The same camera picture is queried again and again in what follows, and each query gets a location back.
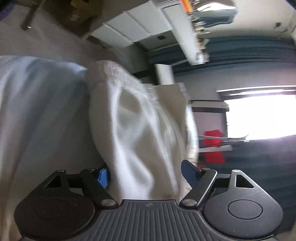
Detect red cloth on rack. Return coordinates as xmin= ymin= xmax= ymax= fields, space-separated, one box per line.
xmin=203 ymin=130 xmax=225 ymax=164

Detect metal drying rack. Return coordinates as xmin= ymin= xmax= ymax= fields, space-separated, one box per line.
xmin=198 ymin=135 xmax=248 ymax=153

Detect teal curtain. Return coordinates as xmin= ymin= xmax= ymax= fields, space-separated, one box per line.
xmin=148 ymin=37 xmax=295 ymax=232

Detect items on desk top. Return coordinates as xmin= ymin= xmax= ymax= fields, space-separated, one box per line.
xmin=181 ymin=0 xmax=209 ymax=64

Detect white dressing desk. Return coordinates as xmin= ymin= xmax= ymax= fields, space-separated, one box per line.
xmin=90 ymin=1 xmax=207 ymax=65

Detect cardboard box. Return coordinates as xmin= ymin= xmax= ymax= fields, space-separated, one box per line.
xmin=57 ymin=0 xmax=103 ymax=27

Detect black frame side table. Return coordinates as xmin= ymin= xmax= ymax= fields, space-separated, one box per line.
xmin=191 ymin=100 xmax=229 ymax=137

